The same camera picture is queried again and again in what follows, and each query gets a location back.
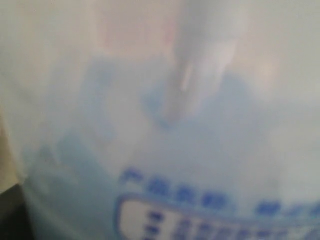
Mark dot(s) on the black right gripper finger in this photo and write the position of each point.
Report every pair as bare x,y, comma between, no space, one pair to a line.
14,219

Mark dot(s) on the blue soap pump bottle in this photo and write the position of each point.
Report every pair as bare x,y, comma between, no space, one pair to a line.
164,119

